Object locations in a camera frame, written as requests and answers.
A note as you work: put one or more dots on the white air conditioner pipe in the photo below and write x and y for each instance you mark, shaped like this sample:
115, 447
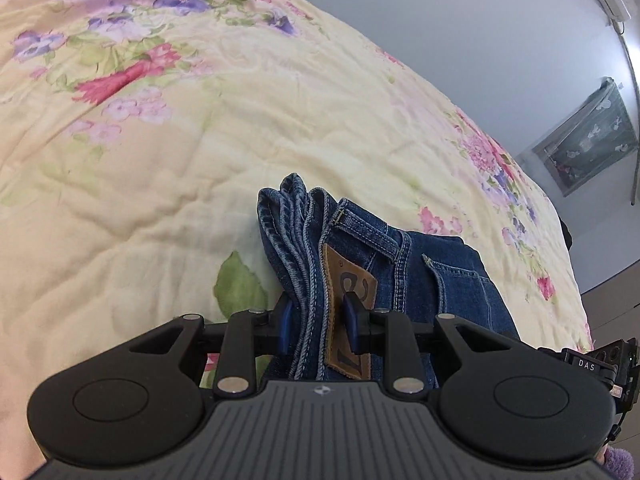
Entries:
631, 70

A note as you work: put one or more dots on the blue denim pants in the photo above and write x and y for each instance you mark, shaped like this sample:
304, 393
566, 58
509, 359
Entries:
440, 270

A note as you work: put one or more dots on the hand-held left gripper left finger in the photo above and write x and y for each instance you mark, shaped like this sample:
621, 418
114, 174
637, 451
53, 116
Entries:
286, 322

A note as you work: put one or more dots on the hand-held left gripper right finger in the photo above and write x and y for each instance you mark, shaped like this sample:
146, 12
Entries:
351, 322

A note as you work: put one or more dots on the person's right forearm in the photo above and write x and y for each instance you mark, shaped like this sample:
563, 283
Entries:
622, 465

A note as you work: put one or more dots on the grey framed window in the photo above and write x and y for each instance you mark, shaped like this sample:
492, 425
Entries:
585, 140

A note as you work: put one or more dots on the floral yellow quilt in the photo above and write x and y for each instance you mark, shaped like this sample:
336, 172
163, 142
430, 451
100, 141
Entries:
150, 160

